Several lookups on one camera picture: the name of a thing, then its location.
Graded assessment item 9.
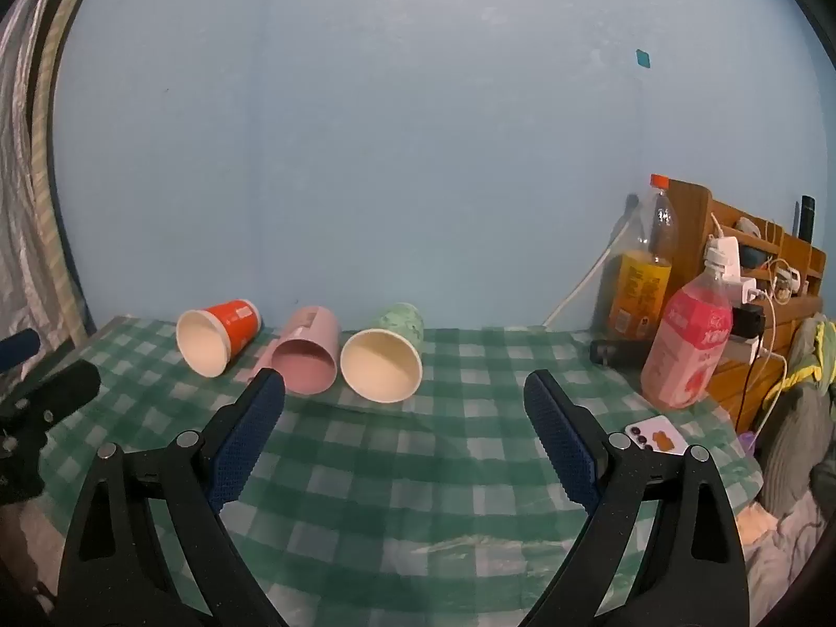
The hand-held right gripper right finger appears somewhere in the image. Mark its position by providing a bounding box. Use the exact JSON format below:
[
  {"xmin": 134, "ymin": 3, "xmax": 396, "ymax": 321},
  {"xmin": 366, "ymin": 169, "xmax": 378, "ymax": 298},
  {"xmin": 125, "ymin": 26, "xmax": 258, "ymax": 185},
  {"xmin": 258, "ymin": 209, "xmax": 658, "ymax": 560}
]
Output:
[{"xmin": 522, "ymin": 369, "xmax": 749, "ymax": 627}]

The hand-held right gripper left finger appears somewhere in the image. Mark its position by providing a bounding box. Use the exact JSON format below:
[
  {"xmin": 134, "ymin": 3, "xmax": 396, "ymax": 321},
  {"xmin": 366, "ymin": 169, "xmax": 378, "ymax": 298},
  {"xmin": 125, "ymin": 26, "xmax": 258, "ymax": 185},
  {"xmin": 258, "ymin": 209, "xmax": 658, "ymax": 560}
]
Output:
[{"xmin": 57, "ymin": 367, "xmax": 288, "ymax": 627}]

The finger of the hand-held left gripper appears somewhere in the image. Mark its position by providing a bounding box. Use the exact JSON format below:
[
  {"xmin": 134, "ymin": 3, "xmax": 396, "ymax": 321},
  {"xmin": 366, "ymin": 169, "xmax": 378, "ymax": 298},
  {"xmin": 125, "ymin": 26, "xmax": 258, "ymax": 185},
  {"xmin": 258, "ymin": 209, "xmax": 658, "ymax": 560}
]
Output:
[
  {"xmin": 0, "ymin": 359, "xmax": 103, "ymax": 437},
  {"xmin": 0, "ymin": 329, "xmax": 41, "ymax": 368}
]

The pink cup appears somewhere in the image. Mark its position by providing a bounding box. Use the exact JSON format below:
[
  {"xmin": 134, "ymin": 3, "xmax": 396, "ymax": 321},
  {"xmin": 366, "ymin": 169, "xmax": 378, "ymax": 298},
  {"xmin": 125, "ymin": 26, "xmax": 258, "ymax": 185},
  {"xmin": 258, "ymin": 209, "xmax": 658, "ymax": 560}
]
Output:
[{"xmin": 247, "ymin": 304, "xmax": 341, "ymax": 397}]

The red paper cup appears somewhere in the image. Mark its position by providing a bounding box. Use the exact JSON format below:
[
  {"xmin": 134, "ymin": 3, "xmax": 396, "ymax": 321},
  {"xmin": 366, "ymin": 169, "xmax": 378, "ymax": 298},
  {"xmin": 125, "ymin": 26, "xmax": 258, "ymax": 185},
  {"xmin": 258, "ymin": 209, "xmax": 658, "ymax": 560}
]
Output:
[{"xmin": 175, "ymin": 298, "xmax": 264, "ymax": 379}]

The green patterned paper cup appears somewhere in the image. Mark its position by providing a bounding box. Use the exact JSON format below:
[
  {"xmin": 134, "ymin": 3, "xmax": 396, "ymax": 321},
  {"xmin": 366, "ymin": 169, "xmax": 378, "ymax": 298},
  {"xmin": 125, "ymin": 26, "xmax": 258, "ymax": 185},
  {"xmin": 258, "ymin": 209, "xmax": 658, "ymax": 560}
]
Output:
[{"xmin": 339, "ymin": 301, "xmax": 426, "ymax": 404}]

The white smartphone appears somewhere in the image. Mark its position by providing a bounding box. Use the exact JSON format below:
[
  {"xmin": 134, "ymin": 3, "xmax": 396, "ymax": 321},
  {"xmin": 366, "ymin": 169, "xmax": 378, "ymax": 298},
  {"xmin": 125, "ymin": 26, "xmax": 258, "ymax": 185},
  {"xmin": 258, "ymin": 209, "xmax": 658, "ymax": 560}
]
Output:
[{"xmin": 623, "ymin": 414, "xmax": 687, "ymax": 459}]

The black cylindrical device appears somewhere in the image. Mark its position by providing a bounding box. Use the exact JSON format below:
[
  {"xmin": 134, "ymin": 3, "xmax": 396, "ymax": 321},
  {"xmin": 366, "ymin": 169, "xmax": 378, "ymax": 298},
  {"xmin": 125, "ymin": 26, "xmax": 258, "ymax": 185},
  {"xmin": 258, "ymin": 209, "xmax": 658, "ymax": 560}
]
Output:
[{"xmin": 589, "ymin": 338, "xmax": 649, "ymax": 368}]

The green checkered tablecloth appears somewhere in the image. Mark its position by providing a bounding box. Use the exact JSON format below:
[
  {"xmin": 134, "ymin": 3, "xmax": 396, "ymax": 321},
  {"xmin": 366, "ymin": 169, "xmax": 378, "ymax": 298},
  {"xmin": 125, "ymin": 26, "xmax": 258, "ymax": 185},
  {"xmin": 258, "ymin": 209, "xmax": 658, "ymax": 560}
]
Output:
[{"xmin": 36, "ymin": 315, "xmax": 765, "ymax": 627}]

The pink drink bottle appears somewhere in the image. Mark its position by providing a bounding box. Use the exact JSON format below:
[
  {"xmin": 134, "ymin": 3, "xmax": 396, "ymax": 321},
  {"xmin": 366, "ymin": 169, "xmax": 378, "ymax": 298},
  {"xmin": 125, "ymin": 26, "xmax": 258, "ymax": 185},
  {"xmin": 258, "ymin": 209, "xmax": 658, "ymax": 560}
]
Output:
[{"xmin": 639, "ymin": 261, "xmax": 736, "ymax": 411}]

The orange soda bottle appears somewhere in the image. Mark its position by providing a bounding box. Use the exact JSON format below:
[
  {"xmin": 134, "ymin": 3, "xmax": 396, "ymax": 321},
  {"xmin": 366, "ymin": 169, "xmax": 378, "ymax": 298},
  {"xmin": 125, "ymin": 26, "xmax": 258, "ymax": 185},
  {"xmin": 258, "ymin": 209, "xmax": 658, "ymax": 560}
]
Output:
[{"xmin": 607, "ymin": 173, "xmax": 678, "ymax": 342}]

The grey striped curtain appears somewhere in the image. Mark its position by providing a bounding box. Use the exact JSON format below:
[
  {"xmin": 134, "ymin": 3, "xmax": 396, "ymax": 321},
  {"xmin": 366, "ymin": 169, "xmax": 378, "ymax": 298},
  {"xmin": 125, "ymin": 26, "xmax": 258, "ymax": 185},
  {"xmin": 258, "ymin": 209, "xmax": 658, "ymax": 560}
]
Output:
[{"xmin": 0, "ymin": 0, "xmax": 109, "ymax": 349}]

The black charger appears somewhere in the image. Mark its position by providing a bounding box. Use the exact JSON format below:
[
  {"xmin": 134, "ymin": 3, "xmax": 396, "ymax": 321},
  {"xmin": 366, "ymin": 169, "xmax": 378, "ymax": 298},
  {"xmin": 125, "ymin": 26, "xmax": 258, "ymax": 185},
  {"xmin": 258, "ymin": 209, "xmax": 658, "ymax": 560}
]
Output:
[{"xmin": 734, "ymin": 303, "xmax": 765, "ymax": 342}]

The grey garment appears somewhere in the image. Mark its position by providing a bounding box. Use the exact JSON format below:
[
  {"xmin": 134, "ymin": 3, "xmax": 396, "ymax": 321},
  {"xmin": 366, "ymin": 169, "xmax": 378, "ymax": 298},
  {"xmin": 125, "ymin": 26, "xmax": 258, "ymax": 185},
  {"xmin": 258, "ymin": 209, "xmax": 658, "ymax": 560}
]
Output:
[{"xmin": 759, "ymin": 381, "xmax": 836, "ymax": 518}]

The pale pink blanket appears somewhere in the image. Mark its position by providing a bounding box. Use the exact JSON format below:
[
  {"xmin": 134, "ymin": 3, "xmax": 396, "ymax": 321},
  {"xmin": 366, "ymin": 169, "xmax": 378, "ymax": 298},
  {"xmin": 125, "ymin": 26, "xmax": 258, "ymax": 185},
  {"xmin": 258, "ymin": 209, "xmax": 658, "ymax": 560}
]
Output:
[{"xmin": 737, "ymin": 489, "xmax": 832, "ymax": 610}]

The white charger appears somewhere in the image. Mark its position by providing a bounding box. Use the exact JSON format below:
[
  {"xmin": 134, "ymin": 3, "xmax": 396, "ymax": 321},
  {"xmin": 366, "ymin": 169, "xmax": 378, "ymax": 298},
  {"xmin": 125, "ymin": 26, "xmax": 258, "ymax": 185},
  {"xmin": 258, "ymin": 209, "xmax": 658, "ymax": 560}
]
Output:
[{"xmin": 704, "ymin": 236, "xmax": 762, "ymax": 305}]

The yellow green cloth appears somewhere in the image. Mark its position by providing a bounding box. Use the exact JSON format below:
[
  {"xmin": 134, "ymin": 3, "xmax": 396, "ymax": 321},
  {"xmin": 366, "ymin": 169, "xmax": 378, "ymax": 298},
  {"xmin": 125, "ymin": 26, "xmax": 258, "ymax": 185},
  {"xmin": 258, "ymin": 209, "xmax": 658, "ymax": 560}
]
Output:
[{"xmin": 765, "ymin": 315, "xmax": 836, "ymax": 406}]

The wooden shelf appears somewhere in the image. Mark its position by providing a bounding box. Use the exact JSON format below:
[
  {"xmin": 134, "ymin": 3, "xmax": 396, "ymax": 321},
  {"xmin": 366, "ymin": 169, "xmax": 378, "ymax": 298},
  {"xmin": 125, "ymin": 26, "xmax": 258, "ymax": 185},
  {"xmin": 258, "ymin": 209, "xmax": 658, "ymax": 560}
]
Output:
[{"xmin": 669, "ymin": 179, "xmax": 828, "ymax": 433}]

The black slim bottle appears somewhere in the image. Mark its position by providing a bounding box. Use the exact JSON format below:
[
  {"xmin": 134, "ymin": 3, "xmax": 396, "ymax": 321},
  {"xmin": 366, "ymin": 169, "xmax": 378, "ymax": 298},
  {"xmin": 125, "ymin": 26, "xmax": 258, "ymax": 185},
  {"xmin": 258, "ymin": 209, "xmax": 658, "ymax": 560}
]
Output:
[{"xmin": 794, "ymin": 195, "xmax": 818, "ymax": 244}]

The white wall cable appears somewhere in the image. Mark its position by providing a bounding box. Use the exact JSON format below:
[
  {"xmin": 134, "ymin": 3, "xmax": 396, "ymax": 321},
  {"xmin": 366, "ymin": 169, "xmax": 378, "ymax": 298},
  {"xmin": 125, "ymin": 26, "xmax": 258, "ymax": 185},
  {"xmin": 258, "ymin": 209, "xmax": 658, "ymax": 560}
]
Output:
[{"xmin": 541, "ymin": 209, "xmax": 638, "ymax": 328}]

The white charging cable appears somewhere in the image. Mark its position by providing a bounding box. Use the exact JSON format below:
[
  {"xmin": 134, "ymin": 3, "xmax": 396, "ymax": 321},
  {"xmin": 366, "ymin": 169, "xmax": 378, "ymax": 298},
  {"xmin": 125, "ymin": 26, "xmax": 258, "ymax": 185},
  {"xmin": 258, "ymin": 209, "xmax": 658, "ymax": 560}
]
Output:
[{"xmin": 737, "ymin": 284, "xmax": 788, "ymax": 433}]

